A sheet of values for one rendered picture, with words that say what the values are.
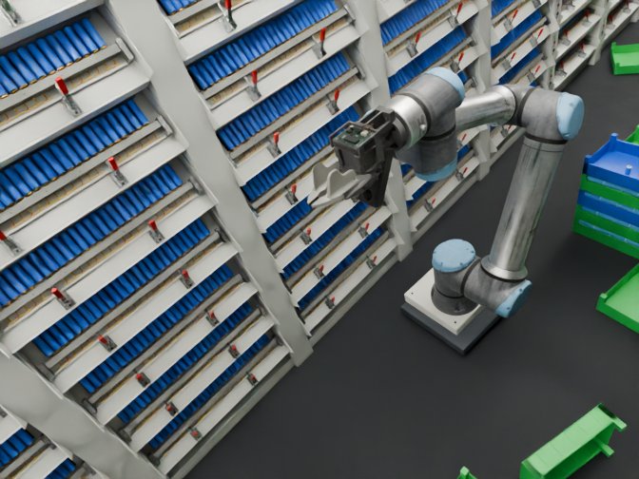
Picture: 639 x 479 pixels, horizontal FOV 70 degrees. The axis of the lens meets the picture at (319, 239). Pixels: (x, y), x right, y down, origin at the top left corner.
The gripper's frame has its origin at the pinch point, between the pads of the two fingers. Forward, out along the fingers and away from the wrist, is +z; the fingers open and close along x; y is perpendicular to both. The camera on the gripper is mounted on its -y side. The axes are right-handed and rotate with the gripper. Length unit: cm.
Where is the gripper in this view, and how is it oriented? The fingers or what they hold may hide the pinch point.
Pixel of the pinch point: (317, 204)
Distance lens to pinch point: 76.7
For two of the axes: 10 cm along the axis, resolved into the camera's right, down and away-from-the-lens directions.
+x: 6.7, 4.0, -6.2
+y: -2.4, -6.8, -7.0
